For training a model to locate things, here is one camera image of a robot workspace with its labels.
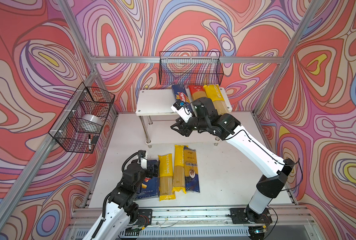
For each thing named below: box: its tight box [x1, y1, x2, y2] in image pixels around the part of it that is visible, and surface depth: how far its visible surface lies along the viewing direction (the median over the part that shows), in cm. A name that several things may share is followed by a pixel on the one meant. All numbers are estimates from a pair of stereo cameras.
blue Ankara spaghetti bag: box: [183, 146, 200, 193], surface depth 88 cm
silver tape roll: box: [81, 114, 103, 130], surface depth 73 cm
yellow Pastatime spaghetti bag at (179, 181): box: [172, 145, 189, 194], surface depth 88 cm
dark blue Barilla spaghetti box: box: [171, 84, 195, 116], surface depth 79 cm
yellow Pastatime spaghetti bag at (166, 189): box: [158, 153, 176, 202], surface depth 86 cm
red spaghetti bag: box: [188, 85, 207, 101], surface depth 82 cm
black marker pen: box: [88, 134, 92, 151], surface depth 73 cm
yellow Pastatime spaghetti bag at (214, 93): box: [203, 84, 230, 115], surface depth 79 cm
